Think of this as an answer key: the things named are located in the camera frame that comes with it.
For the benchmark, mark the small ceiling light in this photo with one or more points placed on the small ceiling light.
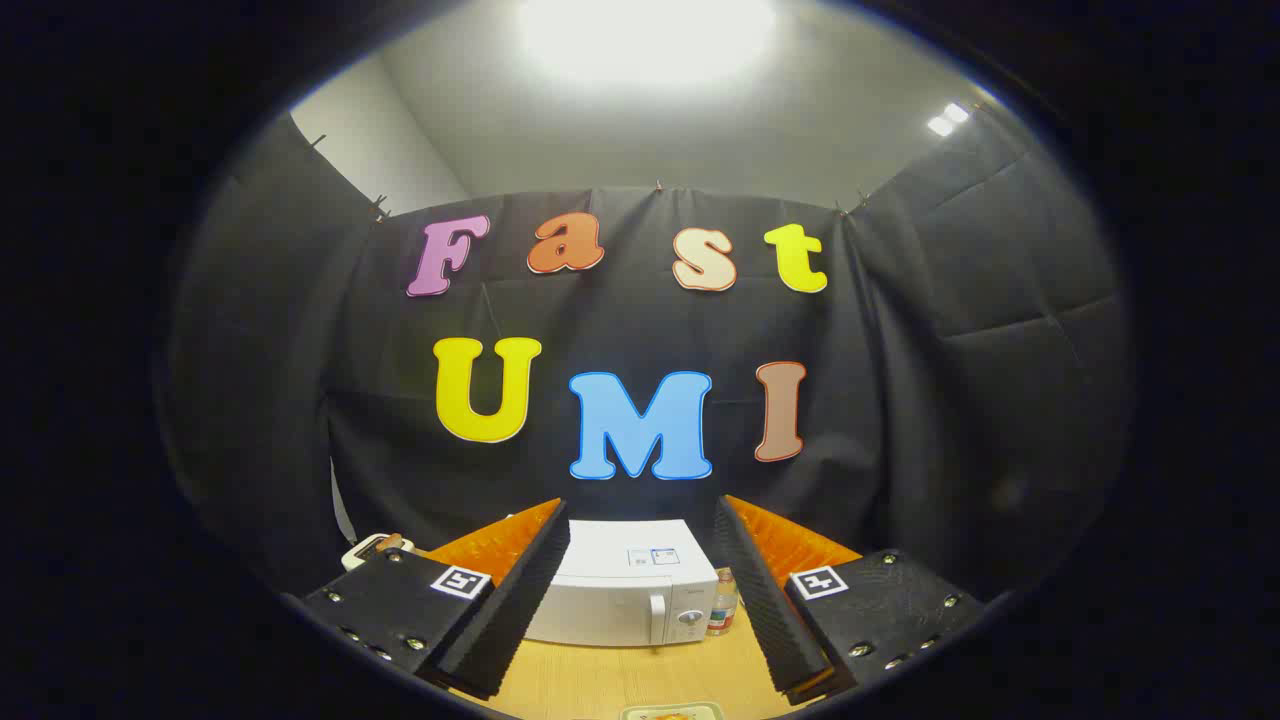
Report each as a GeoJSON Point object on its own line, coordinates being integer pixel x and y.
{"type": "Point", "coordinates": [947, 118]}

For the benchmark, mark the cream toaster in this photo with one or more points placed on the cream toaster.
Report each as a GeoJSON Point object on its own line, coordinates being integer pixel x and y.
{"type": "Point", "coordinates": [360, 552]}

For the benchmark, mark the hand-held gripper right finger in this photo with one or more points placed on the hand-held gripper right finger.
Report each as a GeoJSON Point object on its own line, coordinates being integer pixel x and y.
{"type": "Point", "coordinates": [760, 600]}

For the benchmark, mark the clear plastic water bottle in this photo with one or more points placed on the clear plastic water bottle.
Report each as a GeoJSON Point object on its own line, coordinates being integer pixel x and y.
{"type": "Point", "coordinates": [722, 605]}

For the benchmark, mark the large ceiling light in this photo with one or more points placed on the large ceiling light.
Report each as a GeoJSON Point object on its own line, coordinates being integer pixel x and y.
{"type": "Point", "coordinates": [645, 40]}

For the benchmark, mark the white microwave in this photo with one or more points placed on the white microwave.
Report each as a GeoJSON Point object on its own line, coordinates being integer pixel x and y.
{"type": "Point", "coordinates": [610, 600]}

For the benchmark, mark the pale green square plate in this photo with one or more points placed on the pale green square plate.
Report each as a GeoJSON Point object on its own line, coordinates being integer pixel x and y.
{"type": "Point", "coordinates": [635, 713]}

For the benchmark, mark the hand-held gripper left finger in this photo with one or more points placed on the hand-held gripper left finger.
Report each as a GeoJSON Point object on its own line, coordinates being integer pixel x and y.
{"type": "Point", "coordinates": [520, 600]}

